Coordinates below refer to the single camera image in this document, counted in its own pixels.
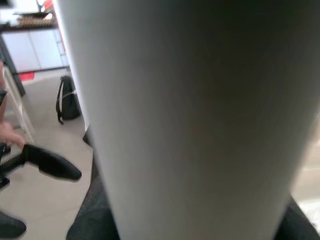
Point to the black backpack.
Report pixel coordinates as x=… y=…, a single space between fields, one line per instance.
x=70 y=102

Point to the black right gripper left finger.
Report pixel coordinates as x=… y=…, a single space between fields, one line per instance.
x=95 y=220

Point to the person's bare hand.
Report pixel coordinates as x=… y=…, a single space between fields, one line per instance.
x=7 y=133

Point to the red floor mat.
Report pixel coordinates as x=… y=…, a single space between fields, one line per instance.
x=26 y=76

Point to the white metal frame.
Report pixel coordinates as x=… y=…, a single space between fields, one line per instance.
x=22 y=112

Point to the brown woven tray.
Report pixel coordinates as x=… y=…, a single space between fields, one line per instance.
x=32 y=22

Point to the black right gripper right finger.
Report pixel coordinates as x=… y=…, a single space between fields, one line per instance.
x=297 y=225

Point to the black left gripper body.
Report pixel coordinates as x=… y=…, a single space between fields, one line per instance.
x=10 y=162

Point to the white plastic table leg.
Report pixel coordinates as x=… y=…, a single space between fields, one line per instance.
x=187 y=112

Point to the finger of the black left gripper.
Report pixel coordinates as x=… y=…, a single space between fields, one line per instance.
x=55 y=163
x=12 y=226

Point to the white cabinet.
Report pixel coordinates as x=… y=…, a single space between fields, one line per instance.
x=30 y=50

